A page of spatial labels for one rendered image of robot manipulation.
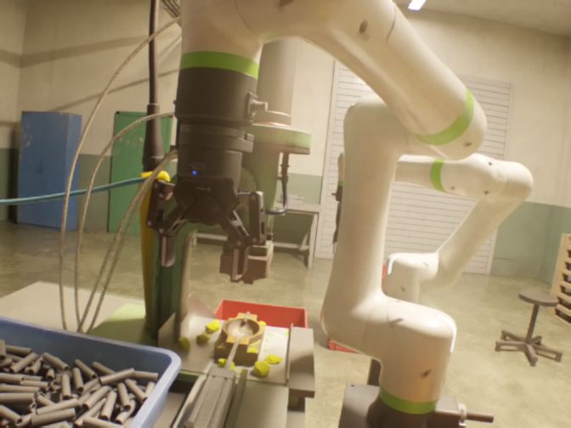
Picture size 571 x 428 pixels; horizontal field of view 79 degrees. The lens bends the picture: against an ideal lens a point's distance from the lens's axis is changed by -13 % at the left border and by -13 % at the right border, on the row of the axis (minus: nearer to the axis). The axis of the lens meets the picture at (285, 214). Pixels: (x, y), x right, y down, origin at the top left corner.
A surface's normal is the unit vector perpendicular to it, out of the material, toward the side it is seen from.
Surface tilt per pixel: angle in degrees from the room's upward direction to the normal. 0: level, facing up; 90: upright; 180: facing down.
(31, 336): 81
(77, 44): 90
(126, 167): 90
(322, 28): 158
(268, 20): 149
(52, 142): 90
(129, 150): 90
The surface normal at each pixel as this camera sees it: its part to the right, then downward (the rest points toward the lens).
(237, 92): 0.68, 0.16
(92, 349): -0.04, -0.04
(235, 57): 0.48, 0.16
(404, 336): -0.68, -0.02
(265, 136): 0.17, 0.14
